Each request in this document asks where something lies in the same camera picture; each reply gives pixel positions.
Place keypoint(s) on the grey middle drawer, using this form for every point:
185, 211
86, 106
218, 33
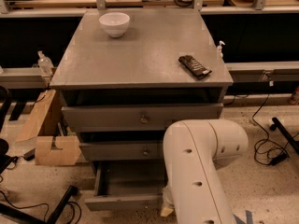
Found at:
122, 151

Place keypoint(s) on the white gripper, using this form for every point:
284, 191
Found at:
167, 208

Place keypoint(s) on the grey top drawer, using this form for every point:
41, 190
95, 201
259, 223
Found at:
115, 118

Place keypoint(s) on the black stand leg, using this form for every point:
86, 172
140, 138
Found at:
286, 134
14, 213

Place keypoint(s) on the brown cardboard box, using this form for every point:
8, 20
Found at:
42, 126

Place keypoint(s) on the white ceramic bowl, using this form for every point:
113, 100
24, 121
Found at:
114, 24

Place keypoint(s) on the grey bottom drawer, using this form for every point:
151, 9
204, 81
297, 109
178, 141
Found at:
121, 185

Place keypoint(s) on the blue tape mark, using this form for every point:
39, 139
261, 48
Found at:
248, 219

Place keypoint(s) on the clear pump bottle left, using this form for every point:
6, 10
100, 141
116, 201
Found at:
45, 63

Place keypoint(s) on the black stand leg left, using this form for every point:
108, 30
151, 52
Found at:
14, 213

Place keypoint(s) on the dark snack bar wrapper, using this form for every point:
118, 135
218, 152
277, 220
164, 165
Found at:
196, 68

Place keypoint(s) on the grey drawer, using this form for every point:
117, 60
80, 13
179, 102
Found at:
122, 151
115, 118
121, 185

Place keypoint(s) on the grey drawer cabinet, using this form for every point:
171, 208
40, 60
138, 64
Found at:
141, 67

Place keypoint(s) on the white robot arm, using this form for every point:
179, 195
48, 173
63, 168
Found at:
194, 150

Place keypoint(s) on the small white pump bottle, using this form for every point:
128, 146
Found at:
220, 47

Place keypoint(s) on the black stand leg right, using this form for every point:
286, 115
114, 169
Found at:
286, 134

